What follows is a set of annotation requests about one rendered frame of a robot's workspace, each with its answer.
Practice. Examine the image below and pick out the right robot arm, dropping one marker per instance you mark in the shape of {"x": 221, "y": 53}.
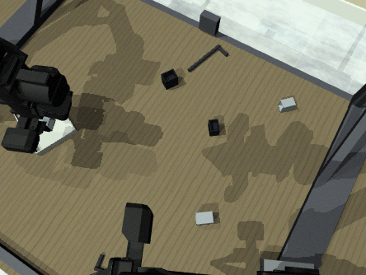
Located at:
{"x": 49, "y": 94}

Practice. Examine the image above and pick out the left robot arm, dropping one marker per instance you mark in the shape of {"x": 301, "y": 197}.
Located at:
{"x": 288, "y": 271}

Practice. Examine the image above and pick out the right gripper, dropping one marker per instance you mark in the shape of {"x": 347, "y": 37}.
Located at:
{"x": 25, "y": 136}

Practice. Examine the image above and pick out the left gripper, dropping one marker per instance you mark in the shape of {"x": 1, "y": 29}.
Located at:
{"x": 137, "y": 226}

